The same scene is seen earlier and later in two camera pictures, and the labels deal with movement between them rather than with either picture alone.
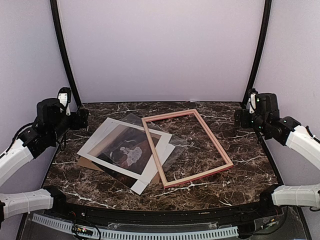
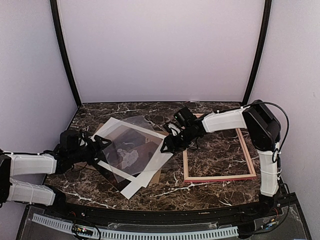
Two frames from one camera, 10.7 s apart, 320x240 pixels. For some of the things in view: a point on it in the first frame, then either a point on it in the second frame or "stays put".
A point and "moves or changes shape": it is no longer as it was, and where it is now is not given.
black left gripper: (77, 125) to (100, 146)
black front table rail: (254, 211) stays put
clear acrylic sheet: (158, 146) moves or changes shape
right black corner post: (261, 49) stays put
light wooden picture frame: (229, 164) to (201, 178)
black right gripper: (245, 123) to (170, 142)
